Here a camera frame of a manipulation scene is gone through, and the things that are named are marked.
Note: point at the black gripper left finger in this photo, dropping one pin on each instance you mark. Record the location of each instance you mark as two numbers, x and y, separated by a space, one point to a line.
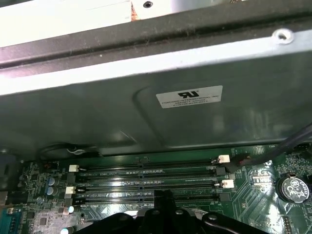
153 223

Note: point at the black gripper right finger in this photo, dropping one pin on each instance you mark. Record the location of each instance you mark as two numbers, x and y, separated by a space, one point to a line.
182 223

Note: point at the green motherboard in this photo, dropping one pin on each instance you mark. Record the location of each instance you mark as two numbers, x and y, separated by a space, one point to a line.
256 195

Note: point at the silver capacitor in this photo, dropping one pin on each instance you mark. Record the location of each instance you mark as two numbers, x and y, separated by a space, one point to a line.
65 231
71 209

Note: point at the blue capacitor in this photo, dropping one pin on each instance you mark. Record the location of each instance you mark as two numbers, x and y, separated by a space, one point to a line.
52 182
52 190

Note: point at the silver coin cell battery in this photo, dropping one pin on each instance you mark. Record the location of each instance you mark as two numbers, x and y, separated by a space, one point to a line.
293 190

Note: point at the white UL label sticker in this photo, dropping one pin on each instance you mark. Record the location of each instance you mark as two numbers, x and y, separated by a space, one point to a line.
190 97

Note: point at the dark grey PC case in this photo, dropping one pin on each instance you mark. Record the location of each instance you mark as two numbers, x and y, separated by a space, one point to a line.
73 117

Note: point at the blue serial port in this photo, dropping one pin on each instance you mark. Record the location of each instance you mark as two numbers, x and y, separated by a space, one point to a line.
11 221

